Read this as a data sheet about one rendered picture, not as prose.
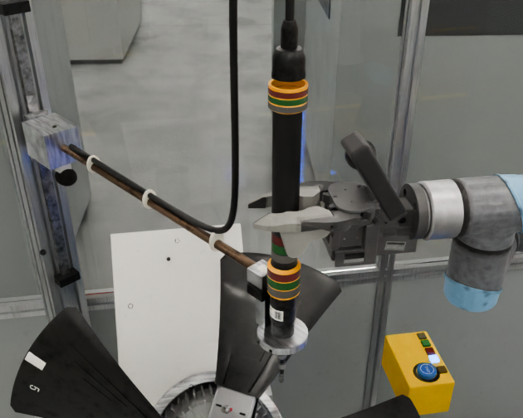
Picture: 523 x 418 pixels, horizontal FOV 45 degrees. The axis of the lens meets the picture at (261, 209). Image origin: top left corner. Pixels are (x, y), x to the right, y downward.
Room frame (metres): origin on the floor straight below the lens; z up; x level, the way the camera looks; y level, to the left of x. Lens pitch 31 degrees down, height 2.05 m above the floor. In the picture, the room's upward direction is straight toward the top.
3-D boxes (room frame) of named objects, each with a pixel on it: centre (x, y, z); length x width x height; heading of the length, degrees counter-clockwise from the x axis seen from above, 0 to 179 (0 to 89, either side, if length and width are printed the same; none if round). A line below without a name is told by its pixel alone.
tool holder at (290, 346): (0.66, -0.02, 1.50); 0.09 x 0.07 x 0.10; 44
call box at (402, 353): (1.00, -0.34, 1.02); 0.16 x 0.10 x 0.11; 9
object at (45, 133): (1.10, 0.40, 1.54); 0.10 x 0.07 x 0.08; 44
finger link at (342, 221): (0.63, -0.08, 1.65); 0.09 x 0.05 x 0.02; 109
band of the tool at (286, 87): (0.65, -0.03, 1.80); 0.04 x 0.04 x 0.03
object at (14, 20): (1.14, 0.44, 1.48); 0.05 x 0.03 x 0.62; 134
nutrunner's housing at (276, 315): (0.65, -0.03, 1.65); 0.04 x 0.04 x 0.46
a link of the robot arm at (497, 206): (0.69, -0.30, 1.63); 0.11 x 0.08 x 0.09; 99
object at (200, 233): (0.87, 0.18, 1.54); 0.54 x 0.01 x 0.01; 44
